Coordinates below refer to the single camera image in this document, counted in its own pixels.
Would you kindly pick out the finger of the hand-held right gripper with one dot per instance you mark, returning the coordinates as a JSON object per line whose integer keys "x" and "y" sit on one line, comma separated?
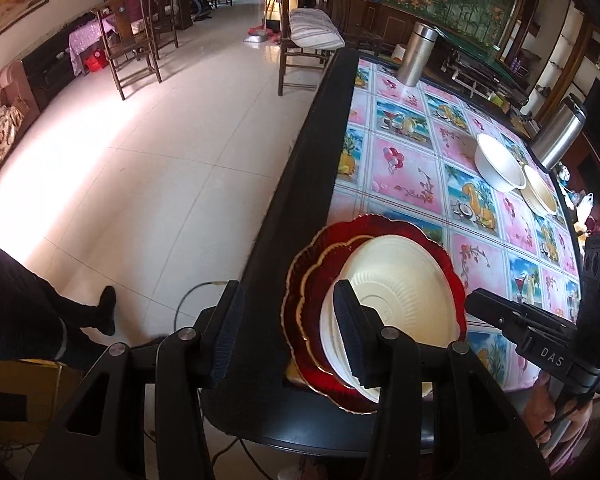
{"x": 510, "y": 312}

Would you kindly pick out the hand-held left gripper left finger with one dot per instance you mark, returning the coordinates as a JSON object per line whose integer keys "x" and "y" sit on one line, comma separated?
{"x": 227, "y": 335}

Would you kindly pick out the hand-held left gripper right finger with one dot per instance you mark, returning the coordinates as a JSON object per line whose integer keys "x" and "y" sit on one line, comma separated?
{"x": 352, "y": 345}

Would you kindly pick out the large red gold-rimmed plate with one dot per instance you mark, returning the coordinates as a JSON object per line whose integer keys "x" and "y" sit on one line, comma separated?
{"x": 300, "y": 350}

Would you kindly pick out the small red gold-rimmed plate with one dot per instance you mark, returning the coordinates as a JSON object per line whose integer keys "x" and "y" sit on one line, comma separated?
{"x": 315, "y": 280}

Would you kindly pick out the white shallow disposable bowl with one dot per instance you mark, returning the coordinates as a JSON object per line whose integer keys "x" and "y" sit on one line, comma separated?
{"x": 405, "y": 270}

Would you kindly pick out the cream ribbed plastic bowl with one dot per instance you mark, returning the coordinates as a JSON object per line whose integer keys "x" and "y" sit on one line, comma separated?
{"x": 540, "y": 192}

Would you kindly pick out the white deep disposable bowl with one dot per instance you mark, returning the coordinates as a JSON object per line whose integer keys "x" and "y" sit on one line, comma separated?
{"x": 495, "y": 160}

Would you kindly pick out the person's right forearm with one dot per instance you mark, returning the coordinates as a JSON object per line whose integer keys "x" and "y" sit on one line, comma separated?
{"x": 577, "y": 440}

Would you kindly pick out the person's right hand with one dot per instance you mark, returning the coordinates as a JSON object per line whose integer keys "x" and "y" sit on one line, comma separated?
{"x": 542, "y": 402}

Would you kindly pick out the white plastic bag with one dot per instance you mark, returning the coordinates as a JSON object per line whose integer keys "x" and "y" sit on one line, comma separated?
{"x": 583, "y": 206}

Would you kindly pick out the black framed dining table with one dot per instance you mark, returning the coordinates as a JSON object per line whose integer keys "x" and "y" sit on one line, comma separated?
{"x": 300, "y": 185}

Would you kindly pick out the colourful printed tablecloth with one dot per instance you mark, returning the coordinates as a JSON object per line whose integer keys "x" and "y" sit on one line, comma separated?
{"x": 415, "y": 175}

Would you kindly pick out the large steel pump flask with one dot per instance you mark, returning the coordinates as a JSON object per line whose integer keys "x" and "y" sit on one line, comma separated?
{"x": 557, "y": 135}

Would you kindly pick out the person's own leg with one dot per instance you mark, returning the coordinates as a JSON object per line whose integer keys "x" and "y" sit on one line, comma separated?
{"x": 25, "y": 300}

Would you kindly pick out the cardboard box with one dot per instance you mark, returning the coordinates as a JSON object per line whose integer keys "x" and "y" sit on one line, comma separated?
{"x": 10, "y": 385}

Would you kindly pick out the green-top glass table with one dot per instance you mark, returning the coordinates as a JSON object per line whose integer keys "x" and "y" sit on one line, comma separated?
{"x": 480, "y": 67}

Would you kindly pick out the small steel thermos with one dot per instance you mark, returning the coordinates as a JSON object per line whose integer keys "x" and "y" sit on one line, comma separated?
{"x": 415, "y": 55}

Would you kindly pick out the dark wooden chair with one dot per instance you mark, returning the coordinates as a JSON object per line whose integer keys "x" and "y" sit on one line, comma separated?
{"x": 165, "y": 20}
{"x": 295, "y": 60}
{"x": 127, "y": 45}

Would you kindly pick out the grey dustpan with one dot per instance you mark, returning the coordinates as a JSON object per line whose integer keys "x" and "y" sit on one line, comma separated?
{"x": 256, "y": 36}

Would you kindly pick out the red bag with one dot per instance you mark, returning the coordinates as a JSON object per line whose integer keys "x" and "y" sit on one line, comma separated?
{"x": 95, "y": 61}

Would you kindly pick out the patterned sofa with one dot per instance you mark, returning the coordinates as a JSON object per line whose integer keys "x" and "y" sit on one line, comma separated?
{"x": 2, "y": 130}

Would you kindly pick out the striped cushion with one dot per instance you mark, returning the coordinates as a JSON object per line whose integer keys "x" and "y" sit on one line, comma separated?
{"x": 315, "y": 30}

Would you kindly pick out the black low cabinet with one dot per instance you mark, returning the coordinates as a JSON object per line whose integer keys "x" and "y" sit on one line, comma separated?
{"x": 50, "y": 70}

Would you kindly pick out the table with pink cloth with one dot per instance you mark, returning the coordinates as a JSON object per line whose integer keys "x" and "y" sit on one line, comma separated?
{"x": 90, "y": 35}

